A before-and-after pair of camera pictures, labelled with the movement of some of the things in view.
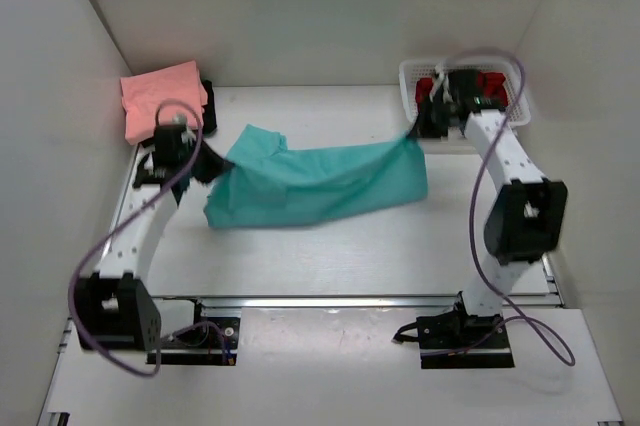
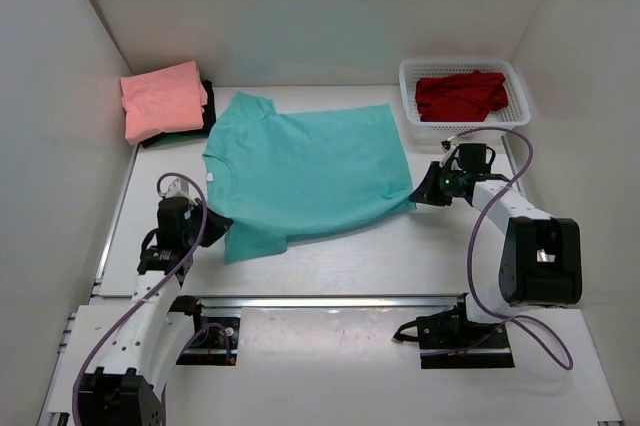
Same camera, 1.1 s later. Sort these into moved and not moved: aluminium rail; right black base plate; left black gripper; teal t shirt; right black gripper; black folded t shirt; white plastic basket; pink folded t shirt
Moved: teal t shirt; left black gripper; right black gripper
Not moved: white plastic basket; black folded t shirt; aluminium rail; right black base plate; pink folded t shirt
